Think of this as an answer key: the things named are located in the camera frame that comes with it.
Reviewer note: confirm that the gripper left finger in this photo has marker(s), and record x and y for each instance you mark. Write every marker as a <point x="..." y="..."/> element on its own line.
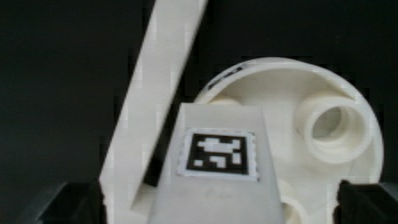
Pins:
<point x="66" y="204"/>

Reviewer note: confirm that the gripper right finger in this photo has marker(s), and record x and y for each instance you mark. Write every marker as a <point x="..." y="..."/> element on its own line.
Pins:
<point x="366" y="203"/>

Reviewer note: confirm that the white stool leg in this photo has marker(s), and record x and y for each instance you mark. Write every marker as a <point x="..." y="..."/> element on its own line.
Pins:
<point x="217" y="186"/>

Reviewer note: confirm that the white right barrier wall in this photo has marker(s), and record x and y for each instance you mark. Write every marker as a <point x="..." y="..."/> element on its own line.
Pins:
<point x="164" y="53"/>

